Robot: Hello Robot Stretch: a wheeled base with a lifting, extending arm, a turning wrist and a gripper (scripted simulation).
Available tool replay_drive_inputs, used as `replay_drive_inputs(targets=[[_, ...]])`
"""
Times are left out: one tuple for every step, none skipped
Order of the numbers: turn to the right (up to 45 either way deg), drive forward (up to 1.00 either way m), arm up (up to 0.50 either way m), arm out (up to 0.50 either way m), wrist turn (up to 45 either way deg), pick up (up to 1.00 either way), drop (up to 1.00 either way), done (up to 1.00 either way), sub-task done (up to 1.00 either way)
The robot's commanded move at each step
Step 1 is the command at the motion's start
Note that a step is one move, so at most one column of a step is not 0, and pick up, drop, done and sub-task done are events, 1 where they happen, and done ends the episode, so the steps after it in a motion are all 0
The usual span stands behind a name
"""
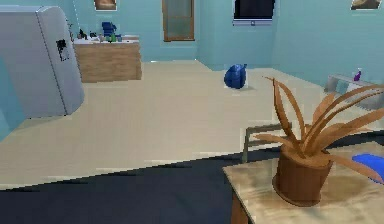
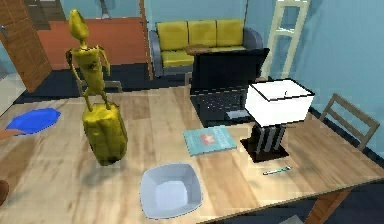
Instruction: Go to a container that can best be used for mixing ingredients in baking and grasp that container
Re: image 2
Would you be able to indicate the wooden dining table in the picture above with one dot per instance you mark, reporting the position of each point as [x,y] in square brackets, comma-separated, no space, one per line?
[206,173]

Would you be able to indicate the black laptop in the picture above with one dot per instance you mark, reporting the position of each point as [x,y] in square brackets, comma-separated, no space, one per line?
[221,83]

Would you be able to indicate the wooden chair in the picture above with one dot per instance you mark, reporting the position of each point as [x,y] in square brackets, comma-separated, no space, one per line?
[111,85]
[350,120]

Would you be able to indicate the teal book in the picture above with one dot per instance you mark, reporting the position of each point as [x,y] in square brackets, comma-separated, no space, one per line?
[209,140]

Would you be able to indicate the yellow cushion grey sofa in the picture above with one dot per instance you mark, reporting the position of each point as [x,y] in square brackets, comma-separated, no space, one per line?
[203,36]

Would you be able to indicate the teal pen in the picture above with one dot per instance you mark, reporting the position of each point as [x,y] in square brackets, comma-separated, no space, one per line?
[276,170]

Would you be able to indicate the blue plate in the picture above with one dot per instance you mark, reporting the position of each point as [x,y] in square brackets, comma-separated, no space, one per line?
[33,120]

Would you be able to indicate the yellow figure statue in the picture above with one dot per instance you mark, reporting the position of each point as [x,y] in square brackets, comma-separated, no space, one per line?
[100,126]

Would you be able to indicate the cream ladder shelf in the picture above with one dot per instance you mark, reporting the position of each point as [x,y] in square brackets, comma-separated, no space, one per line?
[286,33]

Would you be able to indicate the brown wooden room door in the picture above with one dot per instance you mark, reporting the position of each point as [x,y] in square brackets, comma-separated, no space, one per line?
[23,43]

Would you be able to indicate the white shade table lamp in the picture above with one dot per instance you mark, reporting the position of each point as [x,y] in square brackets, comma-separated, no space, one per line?
[278,103]

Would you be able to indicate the pale grey square bowl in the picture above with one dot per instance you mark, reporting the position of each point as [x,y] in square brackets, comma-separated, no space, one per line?
[170,191]

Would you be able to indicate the small brown coffee table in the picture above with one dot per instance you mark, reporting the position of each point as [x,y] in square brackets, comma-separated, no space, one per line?
[200,49]

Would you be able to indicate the orange brown cabinet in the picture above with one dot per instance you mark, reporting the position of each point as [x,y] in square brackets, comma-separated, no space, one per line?
[100,41]

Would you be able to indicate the brown round object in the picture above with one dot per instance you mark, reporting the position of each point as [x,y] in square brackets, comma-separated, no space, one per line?
[3,191]

